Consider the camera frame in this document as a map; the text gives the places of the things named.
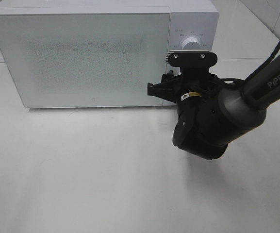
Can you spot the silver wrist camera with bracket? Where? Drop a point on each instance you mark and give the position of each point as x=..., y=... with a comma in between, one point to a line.
x=191, y=58

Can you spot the upper white round knob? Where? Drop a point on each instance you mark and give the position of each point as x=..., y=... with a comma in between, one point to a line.
x=191, y=43

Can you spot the white microwave oven body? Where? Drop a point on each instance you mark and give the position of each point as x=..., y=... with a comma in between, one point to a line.
x=197, y=18

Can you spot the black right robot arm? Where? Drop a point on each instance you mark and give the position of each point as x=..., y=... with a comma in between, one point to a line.
x=212, y=112

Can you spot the white microwave door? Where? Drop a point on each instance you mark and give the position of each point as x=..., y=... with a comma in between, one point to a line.
x=59, y=61

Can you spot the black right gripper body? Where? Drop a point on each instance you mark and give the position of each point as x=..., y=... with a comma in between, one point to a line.
x=196, y=87

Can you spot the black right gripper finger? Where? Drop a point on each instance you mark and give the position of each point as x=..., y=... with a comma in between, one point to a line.
x=166, y=91
x=170, y=77

